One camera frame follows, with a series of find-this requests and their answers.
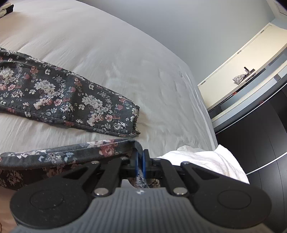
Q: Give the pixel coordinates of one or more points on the white ceiling vent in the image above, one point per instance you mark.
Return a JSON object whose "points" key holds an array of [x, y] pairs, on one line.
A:
{"points": [[281, 5]]}

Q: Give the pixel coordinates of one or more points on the white garment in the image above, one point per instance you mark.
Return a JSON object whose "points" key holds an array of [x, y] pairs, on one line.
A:
{"points": [[208, 161]]}

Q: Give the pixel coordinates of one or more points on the dark floral pants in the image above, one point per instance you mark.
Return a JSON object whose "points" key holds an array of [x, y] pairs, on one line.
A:
{"points": [[56, 96]]}

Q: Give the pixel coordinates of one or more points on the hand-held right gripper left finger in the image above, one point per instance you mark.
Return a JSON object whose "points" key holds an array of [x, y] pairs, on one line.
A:
{"points": [[136, 163]]}

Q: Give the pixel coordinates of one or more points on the stack of folded white clothes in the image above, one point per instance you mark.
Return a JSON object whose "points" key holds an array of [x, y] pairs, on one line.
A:
{"points": [[2, 13]]}

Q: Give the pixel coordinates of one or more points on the white door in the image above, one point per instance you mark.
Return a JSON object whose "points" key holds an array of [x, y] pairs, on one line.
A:
{"points": [[224, 89]]}

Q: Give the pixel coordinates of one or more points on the folded black garment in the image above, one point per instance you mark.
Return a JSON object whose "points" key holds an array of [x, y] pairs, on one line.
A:
{"points": [[8, 7]]}

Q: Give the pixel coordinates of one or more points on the black sliding wardrobe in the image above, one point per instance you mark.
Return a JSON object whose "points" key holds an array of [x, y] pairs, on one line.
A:
{"points": [[257, 139]]}

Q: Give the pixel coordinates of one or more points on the bed with white sheet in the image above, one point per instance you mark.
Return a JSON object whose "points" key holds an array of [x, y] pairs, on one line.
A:
{"points": [[112, 56]]}

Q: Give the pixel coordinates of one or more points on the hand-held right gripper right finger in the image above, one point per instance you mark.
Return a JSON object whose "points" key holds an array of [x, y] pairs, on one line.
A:
{"points": [[144, 163]]}

